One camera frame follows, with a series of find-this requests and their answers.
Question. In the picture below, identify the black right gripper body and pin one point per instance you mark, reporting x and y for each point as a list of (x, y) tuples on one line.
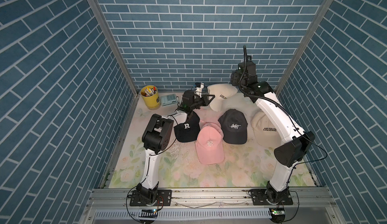
[(234, 79)]

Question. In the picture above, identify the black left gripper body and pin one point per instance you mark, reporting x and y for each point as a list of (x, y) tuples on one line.
[(195, 104)]

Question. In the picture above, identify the cream cap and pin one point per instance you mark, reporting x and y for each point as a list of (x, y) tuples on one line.
[(221, 93)]

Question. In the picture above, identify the black baseball cap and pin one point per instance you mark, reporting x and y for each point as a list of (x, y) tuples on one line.
[(189, 130)]

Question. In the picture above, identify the black cap with mesh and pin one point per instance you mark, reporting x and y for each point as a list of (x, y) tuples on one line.
[(234, 126)]

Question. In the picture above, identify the pink baseball cap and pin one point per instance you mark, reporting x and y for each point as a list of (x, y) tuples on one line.
[(209, 144)]

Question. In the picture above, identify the beige baseball cap with text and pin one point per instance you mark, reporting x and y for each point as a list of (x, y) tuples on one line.
[(265, 132)]

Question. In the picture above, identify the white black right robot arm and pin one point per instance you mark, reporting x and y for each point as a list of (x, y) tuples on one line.
[(295, 142)]

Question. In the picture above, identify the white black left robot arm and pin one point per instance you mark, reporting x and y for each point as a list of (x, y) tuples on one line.
[(156, 138)]

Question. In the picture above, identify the teal desk calculator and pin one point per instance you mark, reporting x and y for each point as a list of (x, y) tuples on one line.
[(169, 100)]

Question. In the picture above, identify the yellow pen holder cup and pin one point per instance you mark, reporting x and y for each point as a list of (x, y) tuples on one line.
[(151, 97)]

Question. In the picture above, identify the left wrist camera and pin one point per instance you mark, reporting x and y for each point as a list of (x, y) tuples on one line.
[(199, 89)]

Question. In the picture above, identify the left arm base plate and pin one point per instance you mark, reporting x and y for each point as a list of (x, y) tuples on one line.
[(151, 198)]

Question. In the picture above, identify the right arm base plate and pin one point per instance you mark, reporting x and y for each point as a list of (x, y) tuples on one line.
[(270, 197)]

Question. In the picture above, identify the aluminium front rail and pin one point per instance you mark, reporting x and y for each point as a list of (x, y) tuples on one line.
[(247, 205)]

